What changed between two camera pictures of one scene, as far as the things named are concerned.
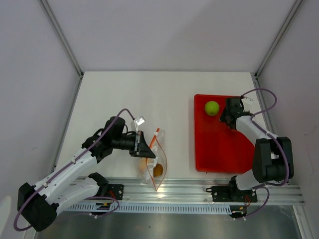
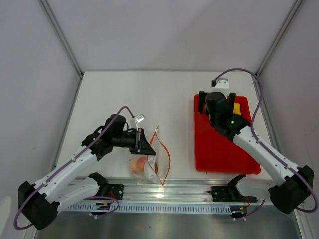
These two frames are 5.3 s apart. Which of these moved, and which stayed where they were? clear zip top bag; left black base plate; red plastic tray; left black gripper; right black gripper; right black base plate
Moved: right black gripper; clear zip top bag
Stayed: right black base plate; left black base plate; red plastic tray; left black gripper
